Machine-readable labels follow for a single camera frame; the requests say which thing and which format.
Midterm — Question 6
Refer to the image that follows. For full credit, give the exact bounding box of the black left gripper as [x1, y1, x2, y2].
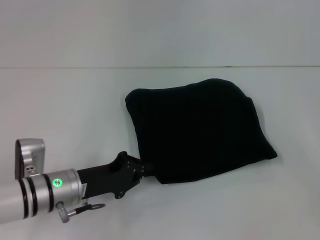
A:
[75, 150, 156, 201]

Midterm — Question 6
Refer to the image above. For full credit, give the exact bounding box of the black t-shirt with white print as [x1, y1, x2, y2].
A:
[124, 78, 279, 186]

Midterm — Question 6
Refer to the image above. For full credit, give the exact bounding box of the black cable with metal plug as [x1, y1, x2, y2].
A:
[55, 201, 106, 224]

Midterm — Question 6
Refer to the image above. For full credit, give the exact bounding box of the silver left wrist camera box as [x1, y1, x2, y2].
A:
[14, 138, 47, 181]

